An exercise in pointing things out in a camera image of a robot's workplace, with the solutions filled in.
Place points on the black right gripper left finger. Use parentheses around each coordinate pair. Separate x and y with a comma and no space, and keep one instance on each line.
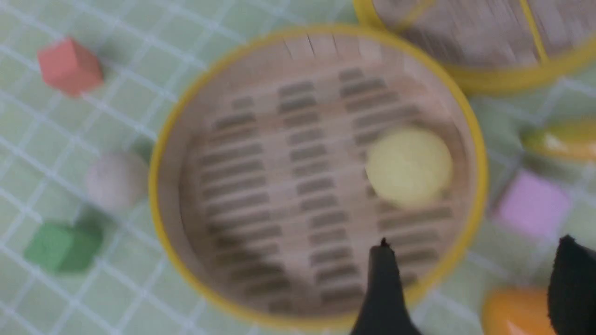
(384,311)

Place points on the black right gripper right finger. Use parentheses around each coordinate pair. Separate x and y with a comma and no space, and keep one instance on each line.
(571,296)

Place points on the yellow round bun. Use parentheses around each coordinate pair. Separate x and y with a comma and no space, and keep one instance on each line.
(409,167)

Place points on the white bun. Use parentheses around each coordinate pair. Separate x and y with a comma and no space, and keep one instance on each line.
(117,181)

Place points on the bamboo steamer tray yellow rim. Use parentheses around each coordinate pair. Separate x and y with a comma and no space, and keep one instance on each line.
(257,183)

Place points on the bamboo steamer lid yellow rim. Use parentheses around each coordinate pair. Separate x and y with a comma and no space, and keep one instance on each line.
(493,46)

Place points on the orange toy mango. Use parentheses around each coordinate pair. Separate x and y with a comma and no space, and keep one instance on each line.
(516,311)

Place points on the pink foam cube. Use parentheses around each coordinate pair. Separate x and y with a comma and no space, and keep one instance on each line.
(532,205)

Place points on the yellow toy banana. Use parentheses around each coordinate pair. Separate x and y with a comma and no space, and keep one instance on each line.
(569,140)

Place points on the green foam cube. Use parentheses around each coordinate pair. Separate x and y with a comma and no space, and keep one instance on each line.
(62,248)

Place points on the green checkered tablecloth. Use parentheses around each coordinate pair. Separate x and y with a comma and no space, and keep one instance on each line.
(151,51)

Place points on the red foam cube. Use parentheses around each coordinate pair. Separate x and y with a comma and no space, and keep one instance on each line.
(70,68)

